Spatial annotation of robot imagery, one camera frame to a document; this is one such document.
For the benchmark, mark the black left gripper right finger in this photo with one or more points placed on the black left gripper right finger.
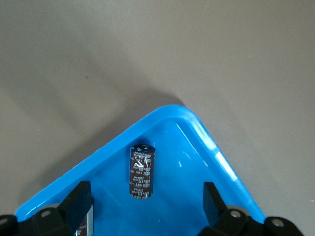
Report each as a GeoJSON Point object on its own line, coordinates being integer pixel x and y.
{"type": "Point", "coordinates": [216, 216]}

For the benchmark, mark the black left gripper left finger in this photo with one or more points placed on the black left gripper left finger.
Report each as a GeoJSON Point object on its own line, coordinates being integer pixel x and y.
{"type": "Point", "coordinates": [76, 209]}

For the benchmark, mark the small black connector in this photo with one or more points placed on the small black connector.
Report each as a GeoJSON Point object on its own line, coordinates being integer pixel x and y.
{"type": "Point", "coordinates": [82, 228]}

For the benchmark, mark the blue plastic tray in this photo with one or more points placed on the blue plastic tray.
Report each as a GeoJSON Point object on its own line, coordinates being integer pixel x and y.
{"type": "Point", "coordinates": [172, 209]}

